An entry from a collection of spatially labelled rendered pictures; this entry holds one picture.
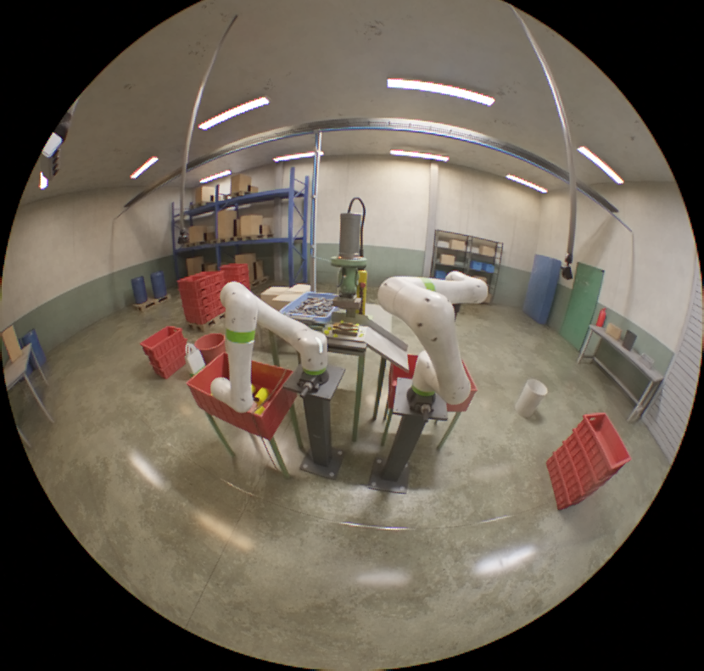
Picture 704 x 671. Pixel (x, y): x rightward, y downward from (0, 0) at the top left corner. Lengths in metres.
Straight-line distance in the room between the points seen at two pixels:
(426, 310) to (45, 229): 8.75
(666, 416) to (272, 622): 5.47
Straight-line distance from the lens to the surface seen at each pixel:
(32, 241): 8.58
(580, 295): 6.46
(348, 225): 1.18
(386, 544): 1.66
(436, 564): 1.74
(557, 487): 2.43
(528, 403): 2.74
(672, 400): 5.22
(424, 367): 0.89
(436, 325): 0.50
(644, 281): 5.60
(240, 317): 0.74
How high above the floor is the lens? 1.63
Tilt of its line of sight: 23 degrees down
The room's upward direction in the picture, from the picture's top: 3 degrees clockwise
